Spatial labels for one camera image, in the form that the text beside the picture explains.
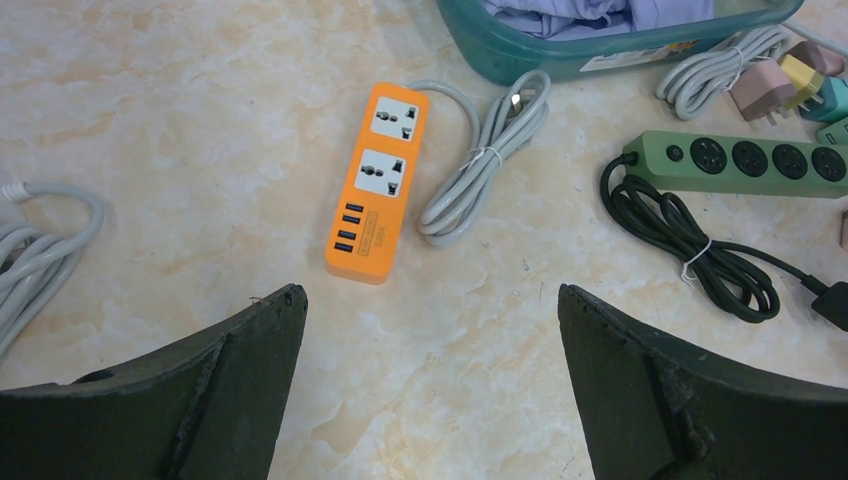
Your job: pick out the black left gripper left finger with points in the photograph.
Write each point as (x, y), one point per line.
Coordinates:
(208, 406)

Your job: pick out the orange power strip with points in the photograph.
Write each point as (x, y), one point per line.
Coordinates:
(369, 216)

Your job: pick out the purple cloth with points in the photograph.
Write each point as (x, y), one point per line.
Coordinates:
(565, 20)

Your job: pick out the teal plastic basin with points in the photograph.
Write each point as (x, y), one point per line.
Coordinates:
(501, 55)

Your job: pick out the teal usb charger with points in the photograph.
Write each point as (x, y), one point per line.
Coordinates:
(830, 103)

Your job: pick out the pink usb charger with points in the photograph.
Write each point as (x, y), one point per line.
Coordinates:
(824, 61)
(763, 91)

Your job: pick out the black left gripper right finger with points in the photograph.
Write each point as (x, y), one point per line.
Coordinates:
(654, 406)

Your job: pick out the yellow usb charger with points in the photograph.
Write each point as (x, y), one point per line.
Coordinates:
(805, 80)

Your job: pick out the green power strip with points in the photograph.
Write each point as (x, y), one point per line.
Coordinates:
(734, 165)

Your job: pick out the light green usb charger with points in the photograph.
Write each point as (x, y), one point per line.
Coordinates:
(834, 134)

